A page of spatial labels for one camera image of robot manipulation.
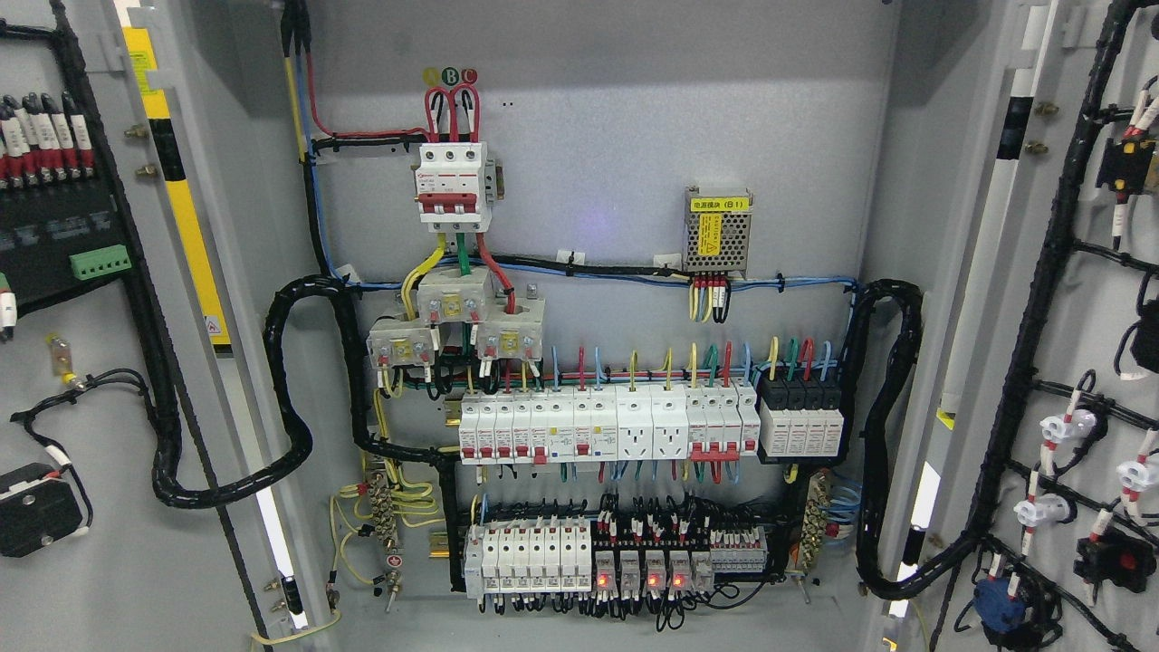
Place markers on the lower relay terminal row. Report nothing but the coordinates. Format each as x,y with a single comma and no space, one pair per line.
622,553

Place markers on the grey cabinet door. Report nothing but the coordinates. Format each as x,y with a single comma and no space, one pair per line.
1051,464
144,577

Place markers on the grey current transformer left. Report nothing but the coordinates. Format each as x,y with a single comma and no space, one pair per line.
393,343

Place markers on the grey current transformer upper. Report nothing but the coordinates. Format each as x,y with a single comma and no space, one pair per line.
445,295

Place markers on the metal mesh power supply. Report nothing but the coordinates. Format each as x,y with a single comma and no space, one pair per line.
717,230

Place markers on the white breaker and socket row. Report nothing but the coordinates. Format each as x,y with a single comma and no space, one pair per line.
663,421

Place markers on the red white main breaker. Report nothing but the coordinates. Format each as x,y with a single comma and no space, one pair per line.
456,186

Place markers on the brass ground terminal bar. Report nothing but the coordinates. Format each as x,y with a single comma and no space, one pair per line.
385,526

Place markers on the black white surge protector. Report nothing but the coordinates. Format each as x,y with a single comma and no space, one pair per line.
801,421

